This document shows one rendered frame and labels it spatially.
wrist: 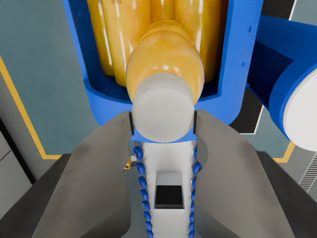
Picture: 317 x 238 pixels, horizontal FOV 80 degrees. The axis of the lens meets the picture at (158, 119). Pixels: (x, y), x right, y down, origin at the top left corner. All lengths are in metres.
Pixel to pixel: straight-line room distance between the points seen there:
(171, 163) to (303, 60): 0.50
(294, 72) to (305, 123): 0.13
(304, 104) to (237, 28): 0.35
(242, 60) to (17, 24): 1.66
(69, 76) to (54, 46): 0.23
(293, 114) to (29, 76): 1.78
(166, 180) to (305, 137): 0.45
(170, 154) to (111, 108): 0.47
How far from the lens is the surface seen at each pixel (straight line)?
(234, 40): 0.25
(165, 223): 1.07
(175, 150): 0.69
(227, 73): 0.25
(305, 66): 0.55
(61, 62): 1.71
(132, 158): 0.77
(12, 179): 2.45
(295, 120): 0.57
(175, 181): 0.74
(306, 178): 2.65
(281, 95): 0.56
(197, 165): 0.69
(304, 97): 0.54
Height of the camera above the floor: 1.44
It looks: 57 degrees down
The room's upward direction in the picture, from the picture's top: 175 degrees counter-clockwise
